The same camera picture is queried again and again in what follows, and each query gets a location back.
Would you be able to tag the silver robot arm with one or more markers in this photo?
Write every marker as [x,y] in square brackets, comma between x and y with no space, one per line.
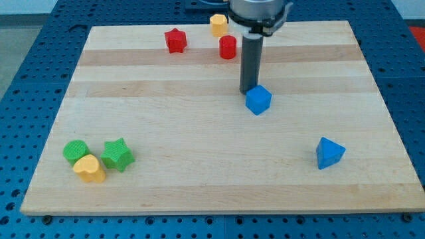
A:
[258,18]

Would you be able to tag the red star block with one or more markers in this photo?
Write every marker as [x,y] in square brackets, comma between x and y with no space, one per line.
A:
[176,40]

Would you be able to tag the green star block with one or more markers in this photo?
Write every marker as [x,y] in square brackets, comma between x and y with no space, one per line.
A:
[117,155]

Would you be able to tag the yellow heart block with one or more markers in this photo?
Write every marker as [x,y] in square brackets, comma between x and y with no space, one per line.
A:
[89,169]

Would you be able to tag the blue cube block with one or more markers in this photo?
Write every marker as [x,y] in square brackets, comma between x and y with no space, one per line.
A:
[258,100]

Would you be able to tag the wooden board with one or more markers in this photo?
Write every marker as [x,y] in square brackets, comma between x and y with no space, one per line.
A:
[199,150]

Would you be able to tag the red cylinder block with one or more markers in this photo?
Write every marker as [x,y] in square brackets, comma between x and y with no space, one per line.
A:
[227,47]

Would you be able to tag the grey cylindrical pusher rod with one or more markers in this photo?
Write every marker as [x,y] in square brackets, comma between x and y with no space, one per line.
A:
[251,52]

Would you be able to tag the yellow hexagon block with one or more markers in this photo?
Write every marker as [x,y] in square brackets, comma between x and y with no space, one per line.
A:
[219,25]

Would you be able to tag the blue triangular prism block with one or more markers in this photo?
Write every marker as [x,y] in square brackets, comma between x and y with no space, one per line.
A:
[328,153]

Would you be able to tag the green cylinder block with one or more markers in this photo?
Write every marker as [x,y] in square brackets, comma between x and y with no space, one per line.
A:
[75,150]

